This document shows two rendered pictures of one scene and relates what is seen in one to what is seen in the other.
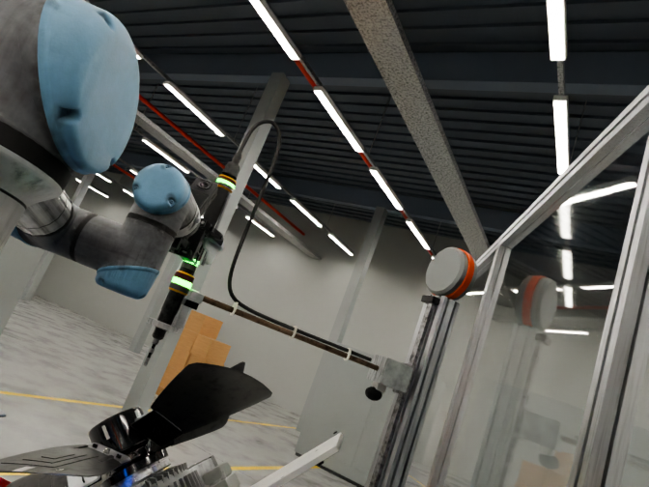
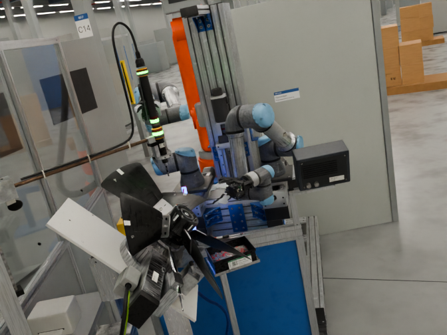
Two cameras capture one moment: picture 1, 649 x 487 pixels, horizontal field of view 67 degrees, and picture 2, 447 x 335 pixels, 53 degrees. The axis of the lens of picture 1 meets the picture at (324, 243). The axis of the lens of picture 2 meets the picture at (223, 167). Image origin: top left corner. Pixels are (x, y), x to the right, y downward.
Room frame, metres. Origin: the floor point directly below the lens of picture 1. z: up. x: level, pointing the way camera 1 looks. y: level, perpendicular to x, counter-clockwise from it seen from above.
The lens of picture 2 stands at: (2.93, 0.28, 1.92)
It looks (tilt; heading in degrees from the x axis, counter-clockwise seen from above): 17 degrees down; 173
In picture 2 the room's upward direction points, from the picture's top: 12 degrees counter-clockwise
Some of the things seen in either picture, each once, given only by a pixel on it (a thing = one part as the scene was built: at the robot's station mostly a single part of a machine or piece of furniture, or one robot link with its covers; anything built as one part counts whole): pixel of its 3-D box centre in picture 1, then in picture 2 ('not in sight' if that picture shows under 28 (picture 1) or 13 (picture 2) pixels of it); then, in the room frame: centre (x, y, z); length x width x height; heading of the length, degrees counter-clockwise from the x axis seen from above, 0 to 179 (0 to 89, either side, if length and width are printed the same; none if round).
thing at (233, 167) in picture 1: (200, 242); (151, 109); (1.11, 0.26, 1.66); 0.04 x 0.04 x 0.46
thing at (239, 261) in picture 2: not in sight; (231, 254); (0.94, 0.46, 0.84); 0.22 x 0.17 x 0.07; 96
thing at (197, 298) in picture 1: (175, 307); (159, 146); (1.11, 0.26, 1.50); 0.09 x 0.07 x 0.10; 116
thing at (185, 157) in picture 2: not in sight; (185, 159); (0.32, 0.38, 1.20); 0.13 x 0.12 x 0.14; 90
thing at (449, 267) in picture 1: (450, 273); not in sight; (1.42, -0.38, 1.88); 0.17 x 0.15 x 0.16; 171
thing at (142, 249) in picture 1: (125, 253); (155, 119); (0.73, 0.27, 1.55); 0.11 x 0.08 x 0.11; 90
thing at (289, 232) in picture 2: not in sight; (217, 246); (0.77, 0.42, 0.82); 0.90 x 0.04 x 0.08; 81
